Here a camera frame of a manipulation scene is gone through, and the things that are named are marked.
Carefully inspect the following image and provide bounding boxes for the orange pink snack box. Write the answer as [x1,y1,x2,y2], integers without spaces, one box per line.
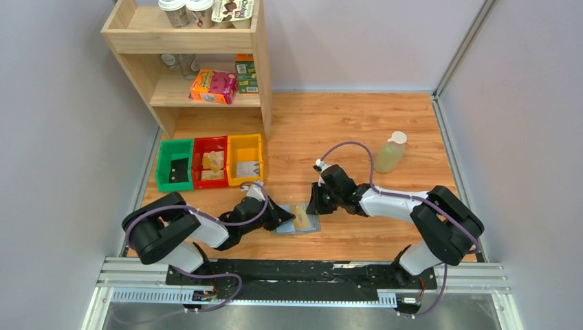
[190,69,238,105]

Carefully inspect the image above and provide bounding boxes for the black card in green bin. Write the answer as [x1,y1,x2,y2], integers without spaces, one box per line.
[168,158,190,183]

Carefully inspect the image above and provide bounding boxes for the green liquid bottle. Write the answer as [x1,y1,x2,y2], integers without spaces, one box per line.
[374,131,408,173]

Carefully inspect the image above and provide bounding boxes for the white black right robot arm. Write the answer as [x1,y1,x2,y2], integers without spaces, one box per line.
[307,164,484,288]

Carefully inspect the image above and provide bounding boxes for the red plastic bin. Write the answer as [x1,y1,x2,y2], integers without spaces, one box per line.
[192,136,229,189]

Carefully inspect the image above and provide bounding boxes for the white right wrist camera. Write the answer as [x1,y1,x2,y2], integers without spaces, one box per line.
[313,159,331,186]

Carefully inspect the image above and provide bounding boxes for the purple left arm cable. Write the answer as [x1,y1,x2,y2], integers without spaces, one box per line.
[122,181,270,314]

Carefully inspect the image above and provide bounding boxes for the aluminium frame rail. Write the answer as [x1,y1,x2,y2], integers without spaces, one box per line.
[82,257,523,329]

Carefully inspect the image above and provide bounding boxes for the green carton box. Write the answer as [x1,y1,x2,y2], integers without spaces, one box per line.
[235,54,259,94]

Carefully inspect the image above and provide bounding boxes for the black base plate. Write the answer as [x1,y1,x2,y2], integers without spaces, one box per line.
[164,258,438,303]

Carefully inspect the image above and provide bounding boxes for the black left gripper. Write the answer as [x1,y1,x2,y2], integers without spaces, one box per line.
[240,195,296,236]

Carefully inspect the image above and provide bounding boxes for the chocolate pudding pack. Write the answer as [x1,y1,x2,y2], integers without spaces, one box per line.
[212,0,255,29]

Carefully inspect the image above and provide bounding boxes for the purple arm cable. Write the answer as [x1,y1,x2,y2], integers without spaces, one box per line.
[319,141,483,319]
[122,181,270,314]

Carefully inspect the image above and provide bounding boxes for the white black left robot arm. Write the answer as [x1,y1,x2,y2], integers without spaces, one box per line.
[122,188,296,285]

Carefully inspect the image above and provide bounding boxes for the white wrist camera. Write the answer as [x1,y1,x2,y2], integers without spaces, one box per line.
[240,181,266,202]
[313,159,331,186]

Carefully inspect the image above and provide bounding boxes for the lower gold card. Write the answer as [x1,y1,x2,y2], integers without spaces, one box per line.
[200,170,225,181]

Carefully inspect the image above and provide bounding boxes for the yellow plastic bin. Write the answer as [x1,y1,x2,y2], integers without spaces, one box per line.
[226,134,265,186]

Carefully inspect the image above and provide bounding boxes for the silver card in yellow bin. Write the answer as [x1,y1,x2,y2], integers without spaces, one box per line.
[235,161,261,178]

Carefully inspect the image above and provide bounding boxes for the clear glass jar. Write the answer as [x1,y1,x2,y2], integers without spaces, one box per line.
[177,54,201,80]

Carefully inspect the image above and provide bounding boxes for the green plastic bin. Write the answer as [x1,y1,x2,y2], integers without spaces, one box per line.
[155,139,194,193]

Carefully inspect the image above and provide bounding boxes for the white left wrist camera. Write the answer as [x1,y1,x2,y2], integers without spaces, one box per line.
[240,181,266,202]

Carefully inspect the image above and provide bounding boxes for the white lid paper cup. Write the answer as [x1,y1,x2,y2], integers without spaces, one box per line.
[157,0,190,28]

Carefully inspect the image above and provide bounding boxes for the wooden shelf unit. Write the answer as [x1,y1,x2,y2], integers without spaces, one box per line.
[101,1,273,138]

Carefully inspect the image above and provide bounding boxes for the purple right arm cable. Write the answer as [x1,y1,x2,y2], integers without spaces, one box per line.
[319,141,483,319]

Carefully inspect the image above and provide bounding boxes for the upper gold card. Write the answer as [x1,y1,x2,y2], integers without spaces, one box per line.
[211,151,224,170]

